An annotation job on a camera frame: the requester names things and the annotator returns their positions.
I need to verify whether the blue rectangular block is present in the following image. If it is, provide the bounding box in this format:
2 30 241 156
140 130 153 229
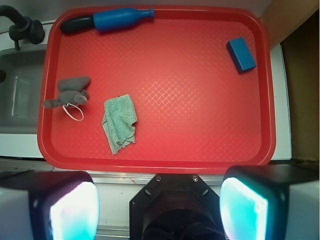
226 37 257 74

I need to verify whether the blue bottle with black handle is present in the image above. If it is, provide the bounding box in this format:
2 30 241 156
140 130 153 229
60 8 155 34

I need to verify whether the grey sink basin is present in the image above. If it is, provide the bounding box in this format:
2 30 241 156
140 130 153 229
0 45 47 134

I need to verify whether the black faucet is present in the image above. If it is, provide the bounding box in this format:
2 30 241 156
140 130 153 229
0 5 45 51

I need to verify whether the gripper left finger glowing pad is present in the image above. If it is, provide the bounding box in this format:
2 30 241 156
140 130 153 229
0 170 100 240

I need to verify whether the grey plush elephant toy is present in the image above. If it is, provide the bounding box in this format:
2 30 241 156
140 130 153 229
43 76 91 122

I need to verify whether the red plastic tray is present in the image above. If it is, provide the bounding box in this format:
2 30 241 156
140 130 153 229
37 6 276 175

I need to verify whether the light blue-green cloth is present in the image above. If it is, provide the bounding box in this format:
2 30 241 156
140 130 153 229
101 94 138 155

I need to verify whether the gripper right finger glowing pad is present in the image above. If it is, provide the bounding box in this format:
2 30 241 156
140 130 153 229
219 164 320 240

